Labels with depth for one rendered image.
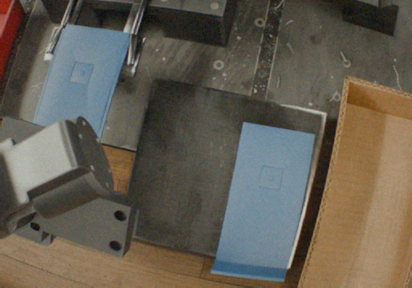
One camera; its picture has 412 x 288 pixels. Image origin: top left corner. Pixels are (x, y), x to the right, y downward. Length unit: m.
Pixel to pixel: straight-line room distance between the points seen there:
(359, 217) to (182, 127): 0.20
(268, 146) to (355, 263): 0.16
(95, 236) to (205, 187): 0.24
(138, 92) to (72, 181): 0.35
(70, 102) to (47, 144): 0.26
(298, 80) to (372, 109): 0.09
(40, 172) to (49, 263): 0.33
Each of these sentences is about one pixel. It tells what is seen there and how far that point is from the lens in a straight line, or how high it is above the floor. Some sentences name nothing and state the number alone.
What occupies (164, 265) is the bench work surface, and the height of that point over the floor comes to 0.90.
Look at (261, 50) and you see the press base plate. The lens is 0.98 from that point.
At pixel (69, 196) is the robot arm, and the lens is 0.65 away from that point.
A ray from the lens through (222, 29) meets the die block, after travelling 0.94.
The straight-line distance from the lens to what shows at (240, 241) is 0.90.
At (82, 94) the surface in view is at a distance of 0.89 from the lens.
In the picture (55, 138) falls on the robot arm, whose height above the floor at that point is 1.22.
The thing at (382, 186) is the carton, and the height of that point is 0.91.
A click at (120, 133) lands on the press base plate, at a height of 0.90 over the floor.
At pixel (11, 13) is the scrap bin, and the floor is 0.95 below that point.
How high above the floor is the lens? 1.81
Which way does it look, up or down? 73 degrees down
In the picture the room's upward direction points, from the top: 12 degrees counter-clockwise
